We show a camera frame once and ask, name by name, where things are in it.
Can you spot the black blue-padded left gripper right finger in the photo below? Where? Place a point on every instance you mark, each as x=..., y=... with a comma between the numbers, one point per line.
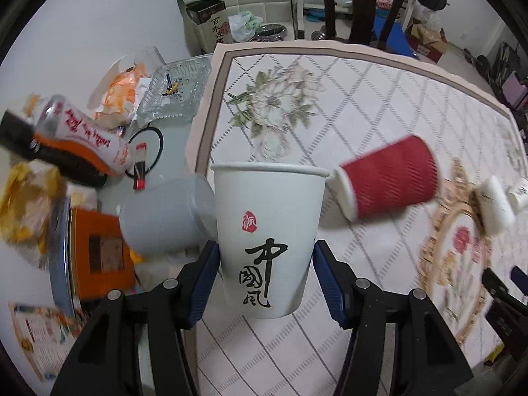
x=427, y=359

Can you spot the white paper cup lying far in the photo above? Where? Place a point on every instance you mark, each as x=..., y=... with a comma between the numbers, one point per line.
x=518, y=195

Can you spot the orange white plastic wrapper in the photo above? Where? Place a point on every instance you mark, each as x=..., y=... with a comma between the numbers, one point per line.
x=114, y=101

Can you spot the blue bench pad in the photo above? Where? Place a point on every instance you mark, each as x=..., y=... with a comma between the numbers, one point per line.
x=396, y=42

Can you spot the colourful printed leaflet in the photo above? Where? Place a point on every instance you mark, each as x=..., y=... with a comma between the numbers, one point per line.
x=45, y=336

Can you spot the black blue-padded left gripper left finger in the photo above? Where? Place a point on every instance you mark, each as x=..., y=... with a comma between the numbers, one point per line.
x=104, y=360

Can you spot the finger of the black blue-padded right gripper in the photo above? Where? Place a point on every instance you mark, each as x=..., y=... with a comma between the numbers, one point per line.
x=519, y=278
x=506, y=315

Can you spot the clear glass ashtray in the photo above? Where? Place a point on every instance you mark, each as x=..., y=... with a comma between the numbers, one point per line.
x=175, y=91

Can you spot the floral diamond-pattern tablecloth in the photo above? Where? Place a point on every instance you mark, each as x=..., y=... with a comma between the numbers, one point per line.
x=323, y=104

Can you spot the yellow plastic bag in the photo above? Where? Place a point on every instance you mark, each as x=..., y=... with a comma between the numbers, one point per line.
x=30, y=191

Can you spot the brown cardboard box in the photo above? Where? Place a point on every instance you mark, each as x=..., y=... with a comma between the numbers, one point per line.
x=426, y=42

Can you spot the white green plastic bag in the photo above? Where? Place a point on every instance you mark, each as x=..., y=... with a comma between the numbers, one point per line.
x=244, y=26

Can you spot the dark wooden chair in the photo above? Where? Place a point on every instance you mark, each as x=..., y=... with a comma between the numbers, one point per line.
x=363, y=17

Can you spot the white paper cup black calligraphy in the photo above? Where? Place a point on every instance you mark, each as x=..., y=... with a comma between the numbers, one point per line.
x=267, y=222

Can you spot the white paper cup grass print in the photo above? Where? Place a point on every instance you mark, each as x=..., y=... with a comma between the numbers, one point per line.
x=496, y=211

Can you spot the grey ribbed plastic mug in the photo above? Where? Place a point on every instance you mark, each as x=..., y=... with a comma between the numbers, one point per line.
x=171, y=217

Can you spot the open liquor carton box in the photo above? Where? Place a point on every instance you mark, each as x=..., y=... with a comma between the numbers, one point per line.
x=209, y=22

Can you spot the white red-lettered snack bag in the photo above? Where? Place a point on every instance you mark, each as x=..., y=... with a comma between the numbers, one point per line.
x=61, y=125

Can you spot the red corrugated paper cup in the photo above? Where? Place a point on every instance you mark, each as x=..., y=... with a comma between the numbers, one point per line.
x=391, y=178

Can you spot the orange cardboard box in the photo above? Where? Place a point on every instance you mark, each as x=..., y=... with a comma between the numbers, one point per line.
x=99, y=257

